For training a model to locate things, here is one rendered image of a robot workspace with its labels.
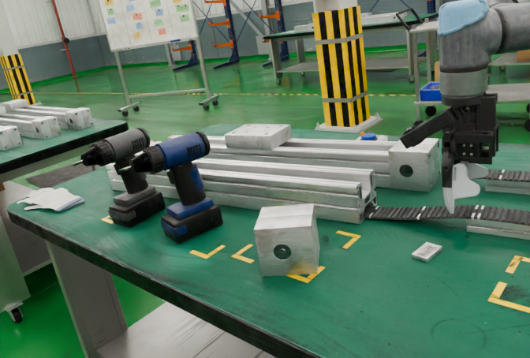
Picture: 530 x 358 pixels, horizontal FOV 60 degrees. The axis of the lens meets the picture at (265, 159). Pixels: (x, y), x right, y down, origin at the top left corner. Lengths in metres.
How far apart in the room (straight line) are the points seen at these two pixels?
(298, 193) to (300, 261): 0.23
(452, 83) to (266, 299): 0.47
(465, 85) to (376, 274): 0.35
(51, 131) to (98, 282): 1.07
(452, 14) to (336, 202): 0.42
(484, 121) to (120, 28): 6.54
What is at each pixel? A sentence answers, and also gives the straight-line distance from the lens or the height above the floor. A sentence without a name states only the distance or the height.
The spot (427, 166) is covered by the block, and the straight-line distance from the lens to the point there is 1.09.
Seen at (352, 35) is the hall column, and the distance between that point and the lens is 4.33.
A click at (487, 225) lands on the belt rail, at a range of 0.94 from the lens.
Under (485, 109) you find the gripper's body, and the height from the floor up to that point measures 1.01.
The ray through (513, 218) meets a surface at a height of 0.81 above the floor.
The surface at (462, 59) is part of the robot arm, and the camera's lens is 0.82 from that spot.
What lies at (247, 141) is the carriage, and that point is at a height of 0.89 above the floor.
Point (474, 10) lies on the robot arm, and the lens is 0.82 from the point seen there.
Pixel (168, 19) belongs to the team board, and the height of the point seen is 1.26.
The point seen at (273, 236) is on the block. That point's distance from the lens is 0.81.
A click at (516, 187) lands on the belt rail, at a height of 0.79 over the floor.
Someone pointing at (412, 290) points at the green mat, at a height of 0.78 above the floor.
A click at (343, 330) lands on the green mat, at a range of 0.71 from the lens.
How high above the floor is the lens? 1.23
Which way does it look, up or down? 18 degrees down
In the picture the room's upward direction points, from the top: 10 degrees counter-clockwise
